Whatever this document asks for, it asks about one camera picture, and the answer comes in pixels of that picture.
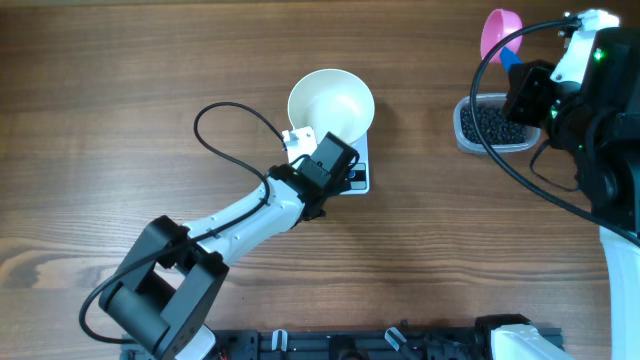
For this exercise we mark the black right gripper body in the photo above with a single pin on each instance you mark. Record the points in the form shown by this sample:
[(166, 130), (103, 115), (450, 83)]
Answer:
[(533, 95)]

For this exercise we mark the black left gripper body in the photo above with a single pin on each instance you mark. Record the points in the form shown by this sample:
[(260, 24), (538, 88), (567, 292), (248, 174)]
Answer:
[(339, 187)]

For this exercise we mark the pink scoop blue handle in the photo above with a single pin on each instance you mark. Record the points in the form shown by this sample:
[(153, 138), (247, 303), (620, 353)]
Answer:
[(499, 24)]

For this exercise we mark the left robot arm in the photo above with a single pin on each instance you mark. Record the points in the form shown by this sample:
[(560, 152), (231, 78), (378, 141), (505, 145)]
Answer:
[(164, 288)]

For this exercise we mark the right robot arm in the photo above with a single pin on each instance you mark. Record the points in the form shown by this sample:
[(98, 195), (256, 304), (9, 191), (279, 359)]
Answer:
[(592, 113)]

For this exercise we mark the white digital kitchen scale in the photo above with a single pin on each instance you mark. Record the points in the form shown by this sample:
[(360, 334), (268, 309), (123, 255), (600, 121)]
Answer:
[(359, 175)]

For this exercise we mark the white bowl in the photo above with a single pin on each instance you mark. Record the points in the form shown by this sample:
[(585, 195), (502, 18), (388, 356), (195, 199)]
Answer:
[(332, 101)]

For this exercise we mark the black beans in container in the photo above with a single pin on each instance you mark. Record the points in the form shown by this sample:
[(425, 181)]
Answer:
[(496, 129)]

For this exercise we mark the clear plastic bean container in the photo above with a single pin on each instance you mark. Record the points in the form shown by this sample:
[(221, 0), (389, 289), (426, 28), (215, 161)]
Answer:
[(496, 99)]

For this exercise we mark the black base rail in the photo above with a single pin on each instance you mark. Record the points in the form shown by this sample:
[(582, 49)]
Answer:
[(438, 343)]

